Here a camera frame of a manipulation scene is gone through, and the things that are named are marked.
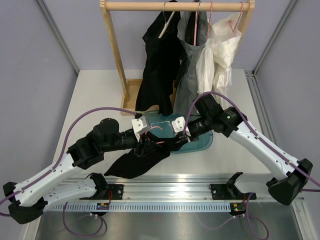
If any black skirt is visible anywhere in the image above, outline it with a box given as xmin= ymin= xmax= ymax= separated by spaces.
xmin=104 ymin=132 xmax=189 ymax=179

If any pink wire hanger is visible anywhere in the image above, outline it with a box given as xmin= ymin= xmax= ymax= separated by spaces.
xmin=143 ymin=126 xmax=165 ymax=145

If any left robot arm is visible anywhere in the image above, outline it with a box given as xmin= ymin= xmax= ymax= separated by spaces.
xmin=3 ymin=116 xmax=161 ymax=225

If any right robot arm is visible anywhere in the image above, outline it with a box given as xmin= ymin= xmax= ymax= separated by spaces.
xmin=171 ymin=91 xmax=320 ymax=206

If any white wooden hanger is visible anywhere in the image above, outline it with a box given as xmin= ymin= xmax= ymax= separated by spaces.
xmin=158 ymin=1 xmax=176 ymax=39

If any pink hanger far right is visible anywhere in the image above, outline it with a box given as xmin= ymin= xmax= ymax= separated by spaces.
xmin=229 ymin=1 xmax=244 ymax=38

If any pink hanger under grey dress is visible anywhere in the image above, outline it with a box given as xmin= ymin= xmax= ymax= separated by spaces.
xmin=193 ymin=0 xmax=201 ymax=46

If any pink hanger middle right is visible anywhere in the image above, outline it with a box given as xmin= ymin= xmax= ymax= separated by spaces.
xmin=206 ymin=1 xmax=213 ymax=39

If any teal plastic tray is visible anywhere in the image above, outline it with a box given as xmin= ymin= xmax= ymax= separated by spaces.
xmin=142 ymin=110 xmax=214 ymax=154

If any wooden clothes rack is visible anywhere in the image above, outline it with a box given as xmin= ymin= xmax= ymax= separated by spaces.
xmin=99 ymin=0 xmax=255 ymax=116

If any white pleated blouse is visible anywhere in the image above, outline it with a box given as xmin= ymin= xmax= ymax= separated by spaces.
xmin=195 ymin=38 xmax=215 ymax=95

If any black dress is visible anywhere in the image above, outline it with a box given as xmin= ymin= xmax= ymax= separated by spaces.
xmin=135 ymin=11 xmax=182 ymax=117

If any cream white garment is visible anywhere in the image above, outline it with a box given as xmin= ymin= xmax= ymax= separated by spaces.
xmin=212 ymin=12 xmax=242 ymax=97

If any grey dress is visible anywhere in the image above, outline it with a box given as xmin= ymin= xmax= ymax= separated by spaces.
xmin=173 ymin=11 xmax=208 ymax=116

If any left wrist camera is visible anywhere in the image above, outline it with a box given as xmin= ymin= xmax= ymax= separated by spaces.
xmin=131 ymin=116 xmax=151 ymax=142

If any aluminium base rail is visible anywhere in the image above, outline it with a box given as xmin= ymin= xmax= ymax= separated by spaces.
xmin=57 ymin=173 xmax=276 ymax=204

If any slotted cable duct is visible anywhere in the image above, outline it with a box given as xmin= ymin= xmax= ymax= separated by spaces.
xmin=50 ymin=202 xmax=240 ymax=213

